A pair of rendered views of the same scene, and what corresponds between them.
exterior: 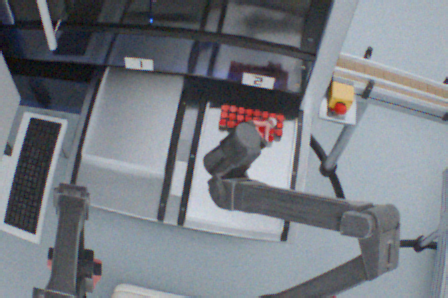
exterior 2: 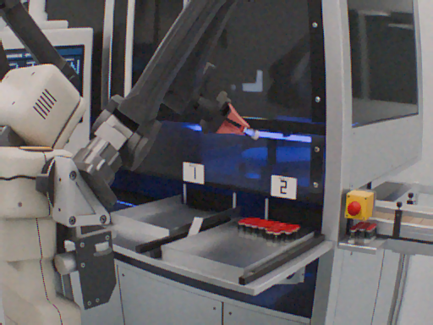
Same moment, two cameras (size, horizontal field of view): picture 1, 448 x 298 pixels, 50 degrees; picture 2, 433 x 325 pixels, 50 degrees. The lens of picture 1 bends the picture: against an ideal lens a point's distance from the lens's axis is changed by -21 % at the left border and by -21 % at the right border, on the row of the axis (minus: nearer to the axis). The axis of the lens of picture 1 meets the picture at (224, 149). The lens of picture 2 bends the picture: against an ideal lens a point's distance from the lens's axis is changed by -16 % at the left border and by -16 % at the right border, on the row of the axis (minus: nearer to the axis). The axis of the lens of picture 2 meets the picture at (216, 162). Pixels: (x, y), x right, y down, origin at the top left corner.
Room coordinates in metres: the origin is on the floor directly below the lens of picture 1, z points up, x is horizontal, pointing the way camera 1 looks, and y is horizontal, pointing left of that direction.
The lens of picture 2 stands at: (-0.51, -0.82, 1.36)
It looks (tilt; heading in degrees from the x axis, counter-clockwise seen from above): 10 degrees down; 37
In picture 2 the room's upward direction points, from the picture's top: straight up
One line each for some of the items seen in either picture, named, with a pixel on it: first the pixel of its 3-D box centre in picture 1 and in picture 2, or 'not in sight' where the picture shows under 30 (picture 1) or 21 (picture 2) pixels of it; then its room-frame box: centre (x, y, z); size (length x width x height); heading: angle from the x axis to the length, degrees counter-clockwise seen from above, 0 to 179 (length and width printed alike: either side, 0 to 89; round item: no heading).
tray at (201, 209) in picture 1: (244, 168); (241, 245); (0.61, -0.06, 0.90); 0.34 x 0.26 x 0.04; 179
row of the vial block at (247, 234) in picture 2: (250, 130); (264, 233); (0.72, -0.07, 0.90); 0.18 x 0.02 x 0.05; 89
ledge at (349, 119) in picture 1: (337, 102); (365, 242); (0.88, -0.33, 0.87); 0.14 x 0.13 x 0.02; 179
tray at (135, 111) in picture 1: (133, 110); (175, 215); (0.74, 0.28, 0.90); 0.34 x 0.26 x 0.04; 179
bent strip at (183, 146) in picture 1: (179, 167); (183, 233); (0.58, 0.11, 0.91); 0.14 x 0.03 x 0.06; 179
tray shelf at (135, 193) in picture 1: (185, 145); (202, 239); (0.66, 0.11, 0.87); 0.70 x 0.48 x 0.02; 89
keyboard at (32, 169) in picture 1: (30, 173); not in sight; (0.50, 0.62, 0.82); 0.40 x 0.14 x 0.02; 177
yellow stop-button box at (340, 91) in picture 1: (341, 94); (360, 204); (0.84, -0.32, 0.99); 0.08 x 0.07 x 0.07; 179
